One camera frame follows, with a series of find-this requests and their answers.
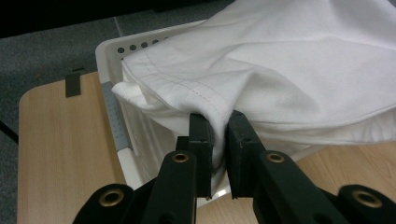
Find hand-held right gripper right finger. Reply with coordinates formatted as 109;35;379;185
224;110;267;200

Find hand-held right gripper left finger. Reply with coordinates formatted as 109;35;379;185
176;112;215;200

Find white printed t-shirt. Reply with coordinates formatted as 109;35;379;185
111;0;396;194

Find white plastic basket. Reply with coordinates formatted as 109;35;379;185
94;20;326;209

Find grey tape strip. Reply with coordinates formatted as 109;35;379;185
64;67;82;98

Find black curtain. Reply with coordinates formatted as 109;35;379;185
0;0;234;40

